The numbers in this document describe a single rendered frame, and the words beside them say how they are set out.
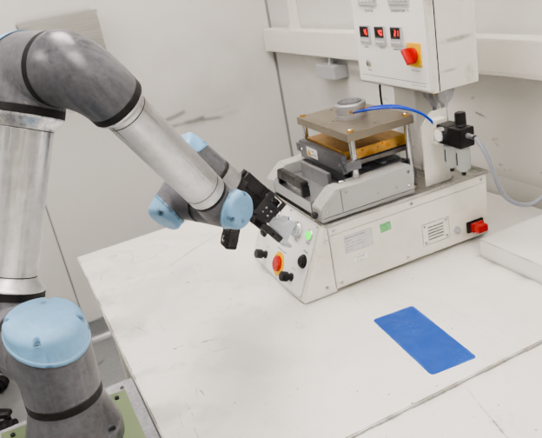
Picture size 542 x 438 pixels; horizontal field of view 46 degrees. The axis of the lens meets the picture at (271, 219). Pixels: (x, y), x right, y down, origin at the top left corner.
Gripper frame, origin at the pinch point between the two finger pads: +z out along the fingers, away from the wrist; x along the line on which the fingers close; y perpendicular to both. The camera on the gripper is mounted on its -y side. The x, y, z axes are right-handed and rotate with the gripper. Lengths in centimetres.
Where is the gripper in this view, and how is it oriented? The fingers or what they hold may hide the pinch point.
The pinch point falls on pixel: (285, 245)
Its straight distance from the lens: 147.1
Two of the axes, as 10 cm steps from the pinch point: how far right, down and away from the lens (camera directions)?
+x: -3.8, -2.9, 8.8
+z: 6.7, 5.7, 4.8
